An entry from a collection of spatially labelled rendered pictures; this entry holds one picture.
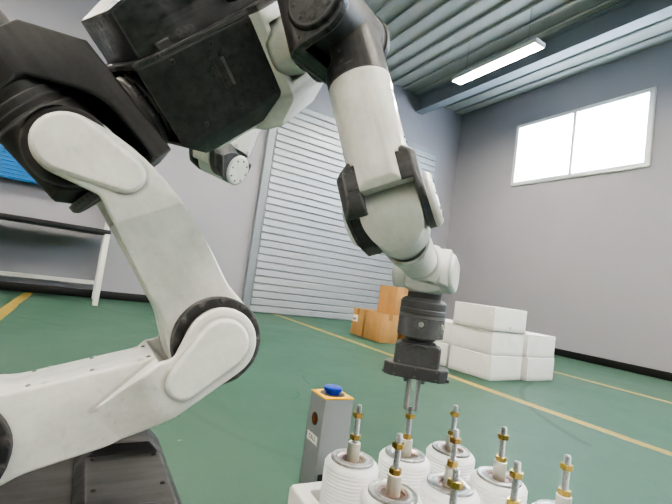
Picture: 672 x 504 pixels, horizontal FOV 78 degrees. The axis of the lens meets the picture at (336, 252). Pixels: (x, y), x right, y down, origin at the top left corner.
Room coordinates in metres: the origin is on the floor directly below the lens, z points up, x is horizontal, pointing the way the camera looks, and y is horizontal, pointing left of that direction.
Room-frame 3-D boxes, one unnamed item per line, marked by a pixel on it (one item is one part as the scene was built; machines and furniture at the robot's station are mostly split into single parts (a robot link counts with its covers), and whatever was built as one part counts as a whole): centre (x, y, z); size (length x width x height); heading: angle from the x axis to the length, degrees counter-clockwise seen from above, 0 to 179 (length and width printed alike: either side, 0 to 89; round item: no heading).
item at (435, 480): (0.71, -0.24, 0.25); 0.08 x 0.08 x 0.01
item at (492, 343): (3.36, -1.29, 0.27); 0.39 x 0.39 x 0.18; 32
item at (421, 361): (0.81, -0.18, 0.46); 0.13 x 0.10 x 0.12; 78
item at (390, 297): (4.61, -0.73, 0.45); 0.30 x 0.24 x 0.30; 32
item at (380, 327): (4.54, -0.60, 0.15); 0.30 x 0.24 x 0.30; 29
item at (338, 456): (0.75, -0.08, 0.25); 0.08 x 0.08 x 0.01
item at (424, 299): (0.83, -0.18, 0.57); 0.11 x 0.11 x 0.11; 66
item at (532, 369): (3.55, -1.66, 0.09); 0.39 x 0.39 x 0.18; 34
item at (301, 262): (6.47, -0.21, 1.55); 3.20 x 0.12 x 3.10; 121
